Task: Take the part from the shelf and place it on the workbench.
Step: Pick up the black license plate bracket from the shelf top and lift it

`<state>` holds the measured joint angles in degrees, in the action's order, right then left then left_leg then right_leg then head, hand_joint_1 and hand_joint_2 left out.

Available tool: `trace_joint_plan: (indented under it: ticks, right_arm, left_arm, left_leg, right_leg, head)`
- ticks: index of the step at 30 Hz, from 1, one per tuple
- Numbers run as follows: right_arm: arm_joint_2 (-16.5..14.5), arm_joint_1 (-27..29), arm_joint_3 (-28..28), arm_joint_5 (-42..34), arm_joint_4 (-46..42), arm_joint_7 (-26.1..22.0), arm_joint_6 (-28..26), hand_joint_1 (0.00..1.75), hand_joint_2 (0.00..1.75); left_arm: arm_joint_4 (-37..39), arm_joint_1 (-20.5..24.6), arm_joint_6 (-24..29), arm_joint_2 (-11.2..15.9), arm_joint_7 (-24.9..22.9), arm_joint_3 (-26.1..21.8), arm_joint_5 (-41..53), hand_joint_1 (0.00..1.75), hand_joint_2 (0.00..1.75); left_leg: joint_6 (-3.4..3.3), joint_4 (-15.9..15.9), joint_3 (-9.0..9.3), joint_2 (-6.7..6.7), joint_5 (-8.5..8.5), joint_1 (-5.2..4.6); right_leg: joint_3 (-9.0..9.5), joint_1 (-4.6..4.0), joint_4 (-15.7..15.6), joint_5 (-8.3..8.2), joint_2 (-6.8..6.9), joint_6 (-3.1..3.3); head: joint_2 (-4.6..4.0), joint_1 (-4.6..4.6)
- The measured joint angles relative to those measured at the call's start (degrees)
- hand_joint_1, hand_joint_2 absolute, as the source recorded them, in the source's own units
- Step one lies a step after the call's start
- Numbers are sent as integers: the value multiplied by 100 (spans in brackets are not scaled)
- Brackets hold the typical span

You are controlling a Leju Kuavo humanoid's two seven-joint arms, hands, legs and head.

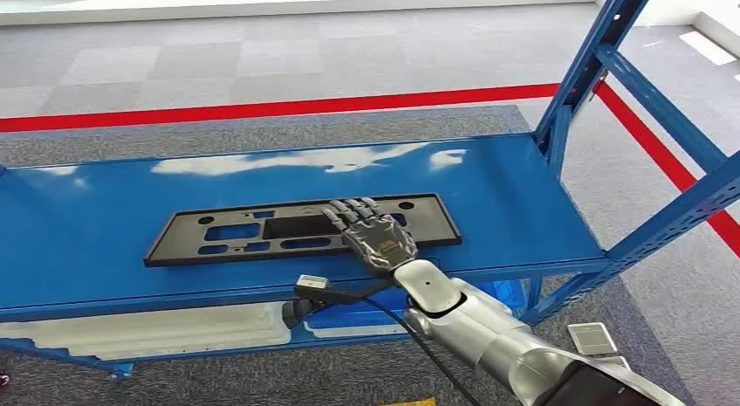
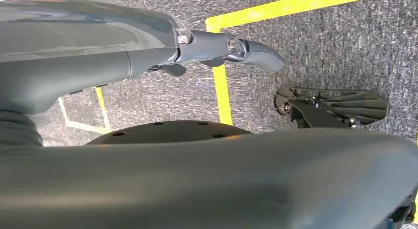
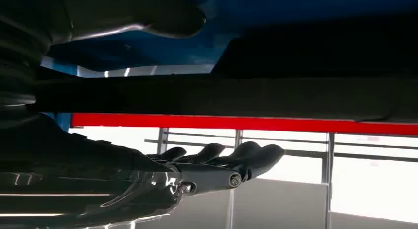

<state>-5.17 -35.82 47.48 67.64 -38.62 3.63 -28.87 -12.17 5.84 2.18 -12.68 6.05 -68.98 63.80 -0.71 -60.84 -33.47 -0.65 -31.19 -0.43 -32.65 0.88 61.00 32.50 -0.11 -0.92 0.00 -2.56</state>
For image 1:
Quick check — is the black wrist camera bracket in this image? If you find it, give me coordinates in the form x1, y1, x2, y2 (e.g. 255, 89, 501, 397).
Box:
282, 279, 400, 329

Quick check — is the blue metal shelf rack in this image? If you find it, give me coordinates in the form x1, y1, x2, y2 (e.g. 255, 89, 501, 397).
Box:
0, 0, 740, 382

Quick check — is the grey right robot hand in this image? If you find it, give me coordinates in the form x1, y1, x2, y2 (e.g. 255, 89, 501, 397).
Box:
320, 197, 419, 278

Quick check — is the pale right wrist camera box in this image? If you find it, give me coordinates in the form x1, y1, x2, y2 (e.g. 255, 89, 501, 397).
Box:
294, 274, 330, 296

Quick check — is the silver floor socket plate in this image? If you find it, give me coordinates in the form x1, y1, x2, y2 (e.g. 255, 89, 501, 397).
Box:
566, 322, 619, 358

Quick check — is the black plastic mounting plate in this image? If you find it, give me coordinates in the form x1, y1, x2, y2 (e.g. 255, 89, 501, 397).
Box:
143, 193, 463, 269

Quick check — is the red floor tape line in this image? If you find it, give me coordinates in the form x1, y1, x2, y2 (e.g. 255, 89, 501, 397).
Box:
0, 82, 561, 134
593, 80, 740, 257

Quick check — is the black cable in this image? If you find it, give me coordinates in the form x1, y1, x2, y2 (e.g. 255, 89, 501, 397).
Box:
360, 296, 483, 406

